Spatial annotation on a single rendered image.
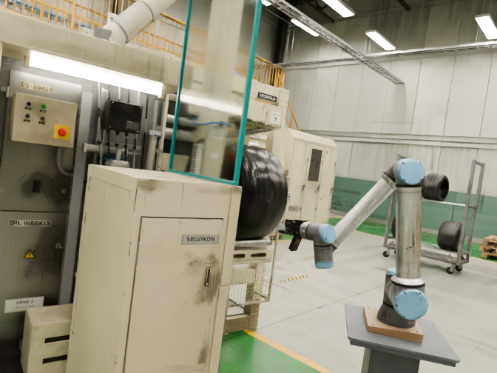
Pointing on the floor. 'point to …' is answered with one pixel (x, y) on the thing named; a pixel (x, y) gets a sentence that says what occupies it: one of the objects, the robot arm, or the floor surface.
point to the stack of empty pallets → (488, 246)
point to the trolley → (435, 180)
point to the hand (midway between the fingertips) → (278, 231)
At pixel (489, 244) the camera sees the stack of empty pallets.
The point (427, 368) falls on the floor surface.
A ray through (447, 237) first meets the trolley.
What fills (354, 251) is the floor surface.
